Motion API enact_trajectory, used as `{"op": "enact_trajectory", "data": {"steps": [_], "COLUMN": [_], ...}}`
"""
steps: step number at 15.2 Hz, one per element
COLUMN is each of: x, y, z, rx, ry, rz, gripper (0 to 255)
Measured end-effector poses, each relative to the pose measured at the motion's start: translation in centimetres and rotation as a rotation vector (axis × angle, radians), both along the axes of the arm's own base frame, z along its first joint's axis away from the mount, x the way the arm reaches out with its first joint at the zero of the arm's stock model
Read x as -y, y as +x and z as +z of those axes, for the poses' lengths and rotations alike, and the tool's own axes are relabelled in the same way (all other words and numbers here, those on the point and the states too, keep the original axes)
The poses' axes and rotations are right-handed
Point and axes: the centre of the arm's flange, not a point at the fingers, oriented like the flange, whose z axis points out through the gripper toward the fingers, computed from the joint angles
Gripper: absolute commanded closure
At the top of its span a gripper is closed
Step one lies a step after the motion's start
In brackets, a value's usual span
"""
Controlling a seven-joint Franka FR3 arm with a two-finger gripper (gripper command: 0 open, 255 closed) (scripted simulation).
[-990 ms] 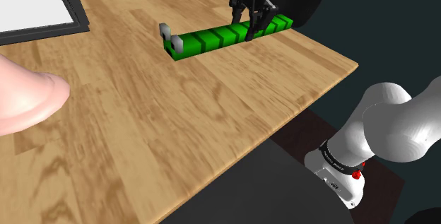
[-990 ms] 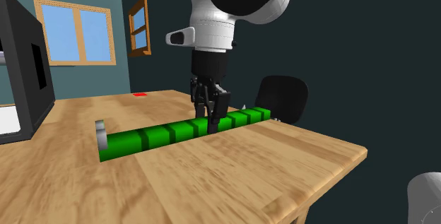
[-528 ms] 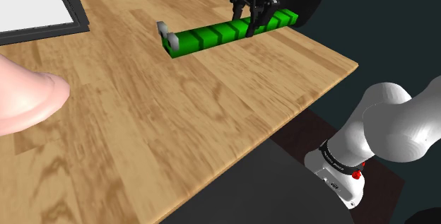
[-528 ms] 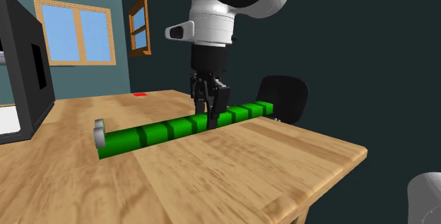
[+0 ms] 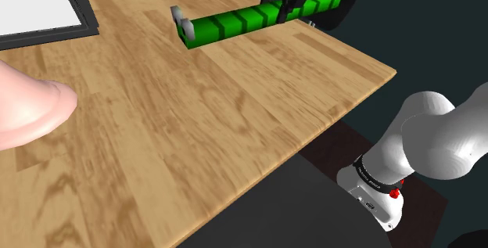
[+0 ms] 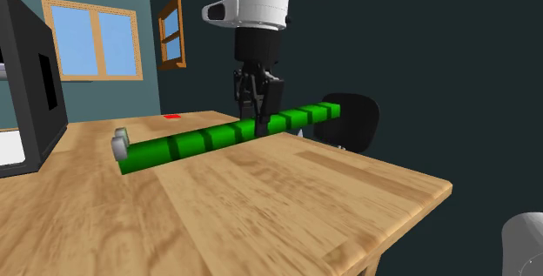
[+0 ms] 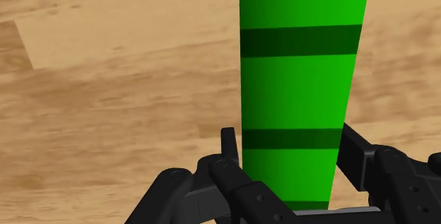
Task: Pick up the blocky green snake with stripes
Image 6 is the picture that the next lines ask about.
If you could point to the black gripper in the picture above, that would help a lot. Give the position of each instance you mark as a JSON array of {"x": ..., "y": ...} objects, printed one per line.
[{"x": 257, "y": 48}]

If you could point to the green banded rod, grey caps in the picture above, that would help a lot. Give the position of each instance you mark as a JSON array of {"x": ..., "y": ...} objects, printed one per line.
[{"x": 191, "y": 143}]

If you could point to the small red flat block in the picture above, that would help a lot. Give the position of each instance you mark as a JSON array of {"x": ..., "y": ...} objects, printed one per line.
[{"x": 172, "y": 117}]

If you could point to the black chair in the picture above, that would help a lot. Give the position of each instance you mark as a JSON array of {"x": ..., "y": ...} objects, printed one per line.
[{"x": 352, "y": 122}]

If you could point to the narrow wooden-framed window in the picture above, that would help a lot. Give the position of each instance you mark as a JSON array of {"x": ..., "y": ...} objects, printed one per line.
[{"x": 172, "y": 33}]

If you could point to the wooden table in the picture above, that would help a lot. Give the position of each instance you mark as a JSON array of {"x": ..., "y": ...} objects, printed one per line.
[{"x": 254, "y": 207}]

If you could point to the wide wooden-framed window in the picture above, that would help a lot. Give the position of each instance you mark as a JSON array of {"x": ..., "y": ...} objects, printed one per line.
[{"x": 97, "y": 39}]

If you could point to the black box appliance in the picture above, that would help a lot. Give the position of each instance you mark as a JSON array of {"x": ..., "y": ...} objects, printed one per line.
[{"x": 25, "y": 97}]

